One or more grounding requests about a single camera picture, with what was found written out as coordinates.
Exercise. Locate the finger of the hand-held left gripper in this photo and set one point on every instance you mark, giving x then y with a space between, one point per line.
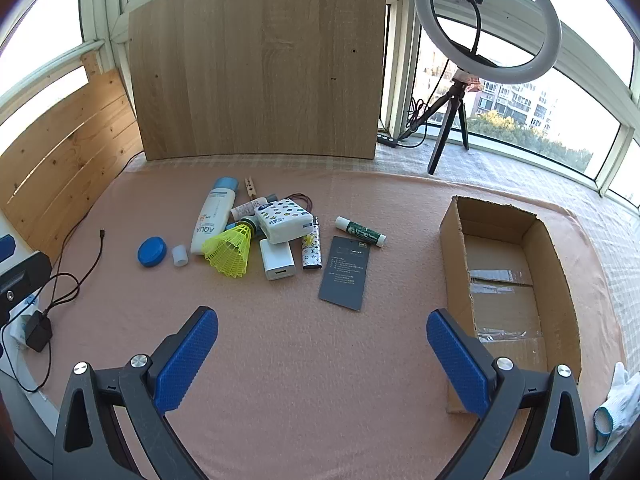
5 249

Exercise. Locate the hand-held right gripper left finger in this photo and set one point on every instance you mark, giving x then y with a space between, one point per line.
185 360

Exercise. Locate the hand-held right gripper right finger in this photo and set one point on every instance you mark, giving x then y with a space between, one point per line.
457 365

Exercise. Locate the black charger plug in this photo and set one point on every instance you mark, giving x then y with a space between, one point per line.
39 331

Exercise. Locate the white power strip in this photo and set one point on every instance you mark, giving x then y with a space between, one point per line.
17 336

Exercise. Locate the cardboard box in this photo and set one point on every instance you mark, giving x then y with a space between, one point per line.
505 305

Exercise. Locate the small white cap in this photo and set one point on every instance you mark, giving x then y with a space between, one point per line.
180 255

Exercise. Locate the wooden slat panel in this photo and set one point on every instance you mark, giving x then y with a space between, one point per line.
65 160

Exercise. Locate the blue round lid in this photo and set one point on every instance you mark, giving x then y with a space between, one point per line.
151 252

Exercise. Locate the yellow plastic shuttlecock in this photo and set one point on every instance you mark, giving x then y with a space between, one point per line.
231 250

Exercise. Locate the white charger block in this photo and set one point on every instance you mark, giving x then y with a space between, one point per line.
277 260

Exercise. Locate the dark grey card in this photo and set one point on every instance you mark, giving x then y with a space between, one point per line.
346 272

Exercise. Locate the white sunscreen tube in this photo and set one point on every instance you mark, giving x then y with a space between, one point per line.
212 217

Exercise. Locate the small white tube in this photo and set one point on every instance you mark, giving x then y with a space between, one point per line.
242 209

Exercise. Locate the white work glove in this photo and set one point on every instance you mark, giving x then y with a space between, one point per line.
616 400

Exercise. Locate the patterned lighter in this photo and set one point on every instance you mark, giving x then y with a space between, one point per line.
311 257

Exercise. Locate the green white glue stick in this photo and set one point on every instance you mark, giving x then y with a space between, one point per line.
360 231

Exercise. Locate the dotted white tissue pack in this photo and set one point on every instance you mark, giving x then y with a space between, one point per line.
282 220

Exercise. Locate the small yellow clip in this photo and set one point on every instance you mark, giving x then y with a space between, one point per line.
310 236

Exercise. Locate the wooden clothespin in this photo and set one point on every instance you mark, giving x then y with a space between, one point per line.
251 187

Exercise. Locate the black tripod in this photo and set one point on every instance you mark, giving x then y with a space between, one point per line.
442 135

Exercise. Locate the large wooden board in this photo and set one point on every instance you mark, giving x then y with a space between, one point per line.
255 60

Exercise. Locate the white window frame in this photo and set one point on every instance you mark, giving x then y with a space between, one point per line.
95 0

